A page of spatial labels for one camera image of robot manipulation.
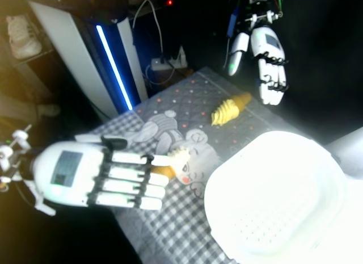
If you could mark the white plastic basket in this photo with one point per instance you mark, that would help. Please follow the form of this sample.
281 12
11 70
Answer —
272 190

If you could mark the yellow toy ice cream cone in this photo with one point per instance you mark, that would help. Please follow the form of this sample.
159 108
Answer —
227 110

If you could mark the white tower with blue light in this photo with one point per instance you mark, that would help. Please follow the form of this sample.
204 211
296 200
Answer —
85 62

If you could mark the grey quilt with printed bear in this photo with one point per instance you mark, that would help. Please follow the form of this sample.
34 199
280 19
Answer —
175 227

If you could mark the white sneaker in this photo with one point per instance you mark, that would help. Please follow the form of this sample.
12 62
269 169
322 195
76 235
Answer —
24 38

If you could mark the toy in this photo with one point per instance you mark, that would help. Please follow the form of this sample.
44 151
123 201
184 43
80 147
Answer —
180 157

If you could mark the white power strip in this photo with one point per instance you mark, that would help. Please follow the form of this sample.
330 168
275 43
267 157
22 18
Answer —
163 63

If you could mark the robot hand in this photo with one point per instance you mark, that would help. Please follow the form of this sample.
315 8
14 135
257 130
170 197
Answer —
266 41
65 173

